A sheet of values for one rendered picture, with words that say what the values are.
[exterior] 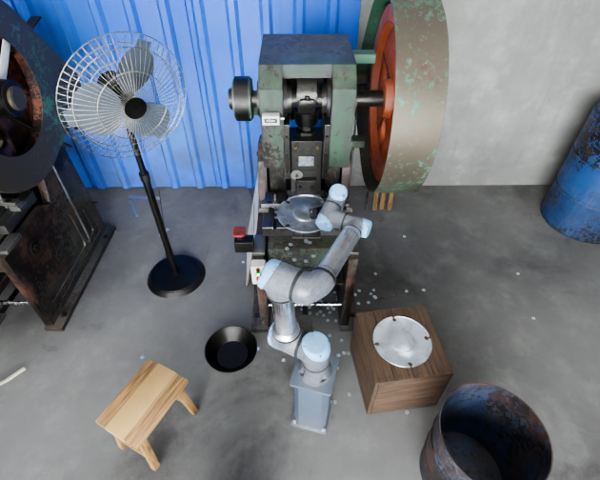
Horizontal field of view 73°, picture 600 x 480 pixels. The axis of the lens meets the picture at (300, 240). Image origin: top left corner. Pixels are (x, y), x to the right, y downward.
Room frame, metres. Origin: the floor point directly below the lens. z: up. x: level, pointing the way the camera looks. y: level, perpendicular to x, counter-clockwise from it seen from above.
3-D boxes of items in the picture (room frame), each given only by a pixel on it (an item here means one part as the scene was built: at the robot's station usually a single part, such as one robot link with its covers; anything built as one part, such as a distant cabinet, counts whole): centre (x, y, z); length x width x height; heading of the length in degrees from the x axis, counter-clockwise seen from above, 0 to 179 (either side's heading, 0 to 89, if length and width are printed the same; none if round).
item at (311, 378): (0.89, -0.07, 0.50); 0.15 x 0.15 x 0.10
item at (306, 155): (1.66, -0.03, 1.04); 0.17 x 0.15 x 0.30; 1
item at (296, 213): (1.57, -0.03, 0.78); 0.29 x 0.29 x 0.01
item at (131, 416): (0.81, 0.71, 0.16); 0.34 x 0.24 x 0.34; 153
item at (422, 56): (1.81, -0.36, 1.33); 1.03 x 0.28 x 0.82; 1
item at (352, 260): (1.84, -0.29, 0.45); 0.92 x 0.12 x 0.90; 1
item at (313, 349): (0.89, -0.06, 0.62); 0.13 x 0.12 x 0.14; 63
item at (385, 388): (1.10, -0.51, 0.18); 0.40 x 0.38 x 0.35; 8
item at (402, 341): (1.10, -0.51, 0.35); 0.29 x 0.29 x 0.01
